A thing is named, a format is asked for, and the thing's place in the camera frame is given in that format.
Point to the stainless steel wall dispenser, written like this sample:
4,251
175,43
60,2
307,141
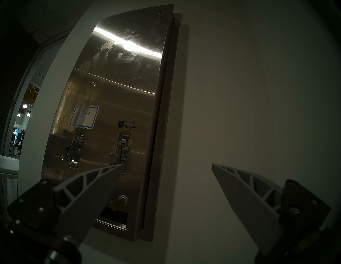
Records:
114,95

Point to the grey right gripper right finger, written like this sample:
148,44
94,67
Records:
239,197

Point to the blue bordered white label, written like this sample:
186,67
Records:
88,117

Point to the white table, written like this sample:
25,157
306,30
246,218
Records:
7,163

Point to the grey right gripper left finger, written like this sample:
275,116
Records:
90,191

